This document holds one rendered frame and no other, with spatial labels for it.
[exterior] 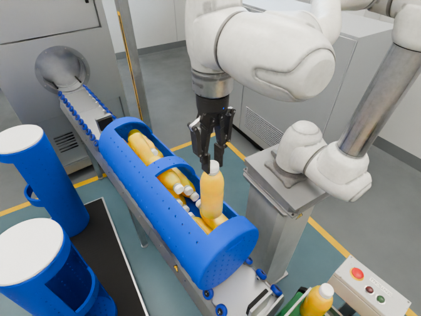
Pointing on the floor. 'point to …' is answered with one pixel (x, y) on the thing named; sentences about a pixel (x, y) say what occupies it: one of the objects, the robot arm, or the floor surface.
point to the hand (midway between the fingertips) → (212, 158)
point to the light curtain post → (127, 31)
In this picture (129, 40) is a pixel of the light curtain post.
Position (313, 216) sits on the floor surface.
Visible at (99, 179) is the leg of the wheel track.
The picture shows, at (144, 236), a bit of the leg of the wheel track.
